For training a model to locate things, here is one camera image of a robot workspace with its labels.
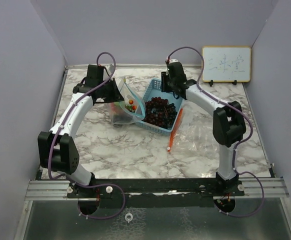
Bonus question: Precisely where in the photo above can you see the watermelon slice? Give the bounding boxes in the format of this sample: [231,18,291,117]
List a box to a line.
[110,102,120,114]

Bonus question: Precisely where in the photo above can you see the dark purple plum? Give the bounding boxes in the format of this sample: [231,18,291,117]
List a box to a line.
[112,114,131,125]

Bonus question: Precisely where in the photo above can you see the clear bag blue zipper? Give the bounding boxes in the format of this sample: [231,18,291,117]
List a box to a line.
[108,78,146,125]

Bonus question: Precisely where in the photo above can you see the cherry tomatoes with green leaves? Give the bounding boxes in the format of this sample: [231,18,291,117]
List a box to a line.
[125,99,138,113]

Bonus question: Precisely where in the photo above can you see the dark grape bunch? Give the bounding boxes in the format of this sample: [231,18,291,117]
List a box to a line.
[143,97,177,129]

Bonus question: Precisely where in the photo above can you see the clear bag orange zipper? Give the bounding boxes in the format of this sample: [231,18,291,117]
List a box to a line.
[166,108,219,158]

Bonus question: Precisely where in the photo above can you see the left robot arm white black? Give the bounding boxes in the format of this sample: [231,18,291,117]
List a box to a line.
[37,64,124,198]

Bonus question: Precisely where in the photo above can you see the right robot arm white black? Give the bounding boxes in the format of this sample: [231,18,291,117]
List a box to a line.
[161,59,246,196]

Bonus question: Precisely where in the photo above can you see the small whiteboard wooden frame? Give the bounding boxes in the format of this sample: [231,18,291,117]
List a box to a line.
[202,46,252,83]

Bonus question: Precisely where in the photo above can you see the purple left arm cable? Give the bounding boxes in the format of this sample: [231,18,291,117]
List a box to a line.
[47,51,127,221]

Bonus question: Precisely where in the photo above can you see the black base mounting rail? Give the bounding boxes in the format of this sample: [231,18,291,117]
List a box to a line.
[67,178,245,209]

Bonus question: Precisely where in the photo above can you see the aluminium frame rail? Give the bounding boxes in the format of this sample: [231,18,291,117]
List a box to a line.
[25,177,290,201]

